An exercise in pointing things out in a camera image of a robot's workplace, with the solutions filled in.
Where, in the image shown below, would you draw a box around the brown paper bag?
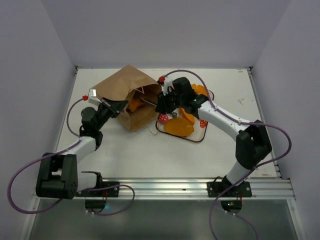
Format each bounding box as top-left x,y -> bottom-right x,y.
92,65 -> 162,132

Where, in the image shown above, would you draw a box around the oval orange fake loaf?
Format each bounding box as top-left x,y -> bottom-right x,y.
163,117 -> 194,137

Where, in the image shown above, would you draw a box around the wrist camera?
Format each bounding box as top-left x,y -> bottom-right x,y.
157,75 -> 174,96
81,88 -> 102,106

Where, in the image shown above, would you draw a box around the orange fake bagel ring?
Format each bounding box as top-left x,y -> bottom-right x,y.
190,83 -> 209,98

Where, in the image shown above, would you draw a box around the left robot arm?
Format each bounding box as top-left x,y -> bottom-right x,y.
35,98 -> 128,200

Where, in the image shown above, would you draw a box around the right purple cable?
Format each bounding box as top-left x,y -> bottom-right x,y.
159,69 -> 293,240

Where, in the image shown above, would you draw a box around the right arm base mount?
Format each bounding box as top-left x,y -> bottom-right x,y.
206,177 -> 251,213

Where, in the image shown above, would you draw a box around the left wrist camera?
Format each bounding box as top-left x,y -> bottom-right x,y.
81,88 -> 102,106

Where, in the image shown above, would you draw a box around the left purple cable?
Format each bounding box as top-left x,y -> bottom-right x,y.
6,98 -> 136,216

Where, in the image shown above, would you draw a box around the strawberry print tray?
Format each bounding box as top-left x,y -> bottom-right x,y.
155,84 -> 216,143

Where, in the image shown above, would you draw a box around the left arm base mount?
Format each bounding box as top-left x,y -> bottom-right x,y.
75,181 -> 120,213

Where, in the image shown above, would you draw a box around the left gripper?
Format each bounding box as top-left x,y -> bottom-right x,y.
94,97 -> 128,131

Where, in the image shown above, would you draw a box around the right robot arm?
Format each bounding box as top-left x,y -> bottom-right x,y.
155,76 -> 272,197

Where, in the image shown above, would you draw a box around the purple cable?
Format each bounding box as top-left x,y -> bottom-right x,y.
159,69 -> 293,240
6,98 -> 136,216

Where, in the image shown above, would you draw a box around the metal tongs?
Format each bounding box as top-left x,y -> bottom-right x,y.
139,97 -> 178,119

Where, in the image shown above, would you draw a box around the orange fake baguette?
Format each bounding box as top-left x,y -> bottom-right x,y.
179,108 -> 195,125

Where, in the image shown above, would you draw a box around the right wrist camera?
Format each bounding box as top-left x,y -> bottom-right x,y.
157,75 -> 174,96

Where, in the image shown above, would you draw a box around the aluminium frame rail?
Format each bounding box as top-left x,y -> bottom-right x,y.
32,177 -> 293,200

